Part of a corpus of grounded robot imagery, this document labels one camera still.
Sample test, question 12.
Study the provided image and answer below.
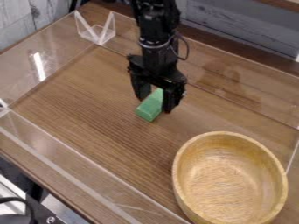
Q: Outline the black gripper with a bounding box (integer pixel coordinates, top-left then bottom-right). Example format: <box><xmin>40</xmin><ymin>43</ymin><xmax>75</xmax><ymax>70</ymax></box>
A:
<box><xmin>127</xmin><ymin>43</ymin><xmax>187</xmax><ymax>113</ymax></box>

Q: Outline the green rectangular block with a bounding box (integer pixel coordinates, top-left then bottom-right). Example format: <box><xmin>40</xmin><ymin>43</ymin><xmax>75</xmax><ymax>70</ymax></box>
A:
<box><xmin>135</xmin><ymin>88</ymin><xmax>165</xmax><ymax>122</ymax></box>

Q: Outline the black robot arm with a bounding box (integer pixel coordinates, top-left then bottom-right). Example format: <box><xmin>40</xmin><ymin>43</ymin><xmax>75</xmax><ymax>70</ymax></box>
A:
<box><xmin>127</xmin><ymin>0</ymin><xmax>190</xmax><ymax>113</ymax></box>

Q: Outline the brown wooden bowl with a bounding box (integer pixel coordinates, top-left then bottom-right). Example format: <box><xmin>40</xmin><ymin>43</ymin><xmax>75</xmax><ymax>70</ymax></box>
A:
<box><xmin>173</xmin><ymin>131</ymin><xmax>289</xmax><ymax>224</ymax></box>

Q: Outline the clear acrylic corner bracket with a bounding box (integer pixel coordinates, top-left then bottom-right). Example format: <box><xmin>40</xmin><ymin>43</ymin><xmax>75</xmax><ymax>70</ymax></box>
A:
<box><xmin>74</xmin><ymin>11</ymin><xmax>117</xmax><ymax>46</ymax></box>

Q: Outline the black metal mount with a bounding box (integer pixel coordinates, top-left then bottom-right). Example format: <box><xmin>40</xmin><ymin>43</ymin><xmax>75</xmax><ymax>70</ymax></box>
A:
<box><xmin>0</xmin><ymin>157</ymin><xmax>90</xmax><ymax>224</ymax></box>

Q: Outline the black cable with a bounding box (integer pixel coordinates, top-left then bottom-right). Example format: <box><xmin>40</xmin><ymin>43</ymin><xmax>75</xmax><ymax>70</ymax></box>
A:
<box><xmin>0</xmin><ymin>196</ymin><xmax>43</xmax><ymax>224</ymax></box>

